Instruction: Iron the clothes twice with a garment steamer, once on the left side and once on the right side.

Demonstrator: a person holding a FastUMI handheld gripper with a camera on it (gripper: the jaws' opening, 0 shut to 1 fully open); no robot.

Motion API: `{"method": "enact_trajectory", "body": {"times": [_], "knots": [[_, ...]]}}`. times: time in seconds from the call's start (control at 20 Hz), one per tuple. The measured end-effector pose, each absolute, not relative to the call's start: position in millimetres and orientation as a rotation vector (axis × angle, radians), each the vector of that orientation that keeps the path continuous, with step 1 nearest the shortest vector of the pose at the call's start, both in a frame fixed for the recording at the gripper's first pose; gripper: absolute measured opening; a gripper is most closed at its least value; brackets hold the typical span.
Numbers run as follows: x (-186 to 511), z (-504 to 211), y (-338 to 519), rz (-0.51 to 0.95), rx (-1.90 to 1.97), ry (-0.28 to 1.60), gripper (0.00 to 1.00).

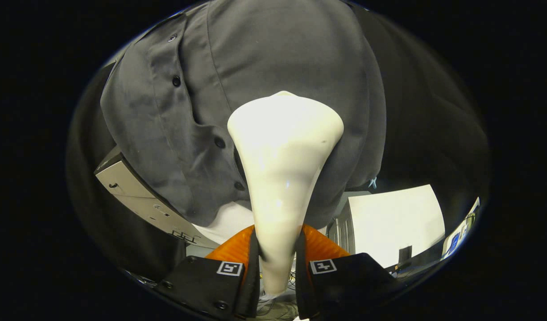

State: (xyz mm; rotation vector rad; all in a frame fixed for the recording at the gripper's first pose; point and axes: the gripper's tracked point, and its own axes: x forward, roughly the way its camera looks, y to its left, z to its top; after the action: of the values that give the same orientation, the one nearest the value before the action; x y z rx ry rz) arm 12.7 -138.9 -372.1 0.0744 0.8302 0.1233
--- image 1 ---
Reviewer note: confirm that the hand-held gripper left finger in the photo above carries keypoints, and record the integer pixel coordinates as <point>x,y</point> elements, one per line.
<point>254,276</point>

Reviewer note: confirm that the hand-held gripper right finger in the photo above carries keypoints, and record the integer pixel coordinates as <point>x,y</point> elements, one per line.
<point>301,281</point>

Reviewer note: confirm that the white garment steamer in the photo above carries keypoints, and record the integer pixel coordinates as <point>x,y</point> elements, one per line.
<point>282,156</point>

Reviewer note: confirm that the grey button shirt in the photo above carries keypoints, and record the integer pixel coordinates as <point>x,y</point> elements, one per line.
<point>278,53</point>

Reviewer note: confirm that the grey metal locker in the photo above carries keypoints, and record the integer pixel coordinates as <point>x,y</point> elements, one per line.
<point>342,227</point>

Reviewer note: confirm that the small black box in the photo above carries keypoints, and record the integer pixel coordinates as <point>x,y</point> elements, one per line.
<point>405,256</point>

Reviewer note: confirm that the grey cabinet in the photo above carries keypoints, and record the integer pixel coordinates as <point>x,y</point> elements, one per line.
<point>130,187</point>

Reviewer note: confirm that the blue white printed sign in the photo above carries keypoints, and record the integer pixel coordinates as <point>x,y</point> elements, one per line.
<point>456,236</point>

